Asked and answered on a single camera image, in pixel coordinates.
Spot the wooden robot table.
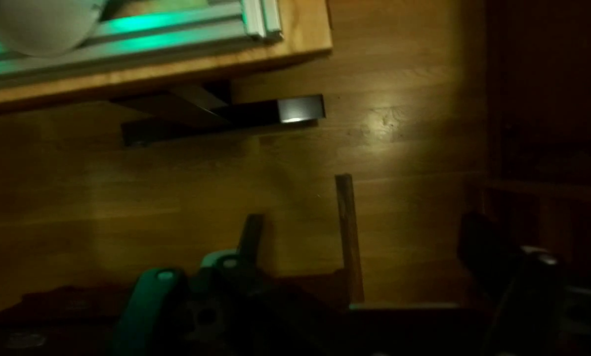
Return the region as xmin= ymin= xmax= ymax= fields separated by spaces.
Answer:
xmin=0 ymin=0 xmax=336 ymax=118

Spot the dark wooden secretary desk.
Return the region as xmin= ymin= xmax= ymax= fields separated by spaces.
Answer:
xmin=481 ymin=0 xmax=591 ymax=264

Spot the black table foot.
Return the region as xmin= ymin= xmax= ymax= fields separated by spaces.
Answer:
xmin=121 ymin=80 xmax=328 ymax=147

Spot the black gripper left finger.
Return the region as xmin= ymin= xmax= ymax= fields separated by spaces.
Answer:
xmin=109 ymin=211 xmax=271 ymax=356

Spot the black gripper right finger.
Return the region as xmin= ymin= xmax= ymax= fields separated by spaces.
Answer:
xmin=457 ymin=209 xmax=570 ymax=356

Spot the aluminium mounting frame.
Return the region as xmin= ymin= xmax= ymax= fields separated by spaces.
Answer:
xmin=0 ymin=0 xmax=285 ymax=84

